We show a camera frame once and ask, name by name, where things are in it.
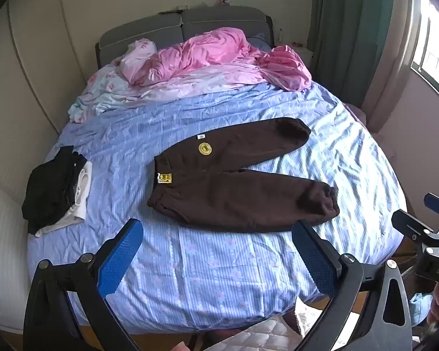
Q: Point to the white ribbed panel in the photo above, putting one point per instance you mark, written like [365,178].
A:
[3,248]

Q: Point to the green curtain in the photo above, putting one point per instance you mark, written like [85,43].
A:
[336,25]

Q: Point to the cream wardrobe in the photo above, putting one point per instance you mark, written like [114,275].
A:
[40,51]

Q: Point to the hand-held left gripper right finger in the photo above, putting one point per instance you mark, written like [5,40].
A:
[314,259]

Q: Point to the white quilted pad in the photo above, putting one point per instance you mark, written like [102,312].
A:
[263,336]

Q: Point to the folded white garment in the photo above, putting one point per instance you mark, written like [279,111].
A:
[82,190]

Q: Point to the blue denim cloth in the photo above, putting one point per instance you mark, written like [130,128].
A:
[420,307]

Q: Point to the dark brown pants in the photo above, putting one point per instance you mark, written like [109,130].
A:
[223,186]

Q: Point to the folded black clothes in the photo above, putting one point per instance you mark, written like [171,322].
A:
[51,190]

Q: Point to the blue striped floral bed sheet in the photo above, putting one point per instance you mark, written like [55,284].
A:
[150,128]

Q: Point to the blue pillow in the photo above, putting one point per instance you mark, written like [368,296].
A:
[259,41]

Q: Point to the pink duvet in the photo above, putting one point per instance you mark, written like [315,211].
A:
[205,51]

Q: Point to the grey upholstered headboard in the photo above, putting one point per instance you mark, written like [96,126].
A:
[150,31]

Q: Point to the white nightstand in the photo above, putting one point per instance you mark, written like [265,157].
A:
[303,49]

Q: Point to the pale floral quilt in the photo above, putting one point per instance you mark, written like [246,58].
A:
[102,87]

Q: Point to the window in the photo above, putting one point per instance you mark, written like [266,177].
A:
[437,51]

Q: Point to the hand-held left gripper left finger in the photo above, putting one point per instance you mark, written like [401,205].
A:
[120,259]

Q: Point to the small pink item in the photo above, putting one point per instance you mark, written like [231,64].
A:
[223,2]

